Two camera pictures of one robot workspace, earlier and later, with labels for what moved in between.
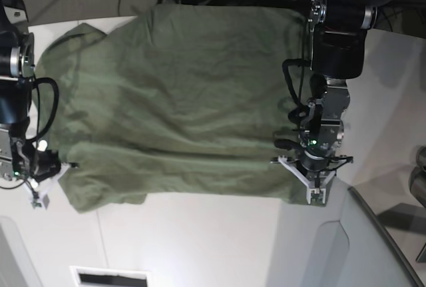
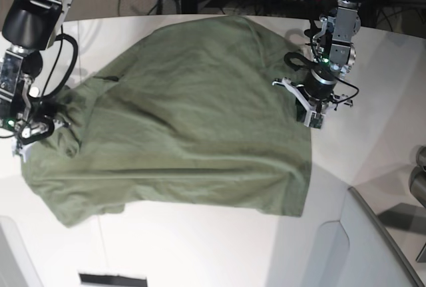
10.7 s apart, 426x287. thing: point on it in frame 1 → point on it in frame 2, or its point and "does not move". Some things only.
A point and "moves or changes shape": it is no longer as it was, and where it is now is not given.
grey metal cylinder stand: (417, 176) does not move
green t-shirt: (181, 99) moves or changes shape
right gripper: (312, 168) → (317, 93)
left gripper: (40, 166) → (28, 132)
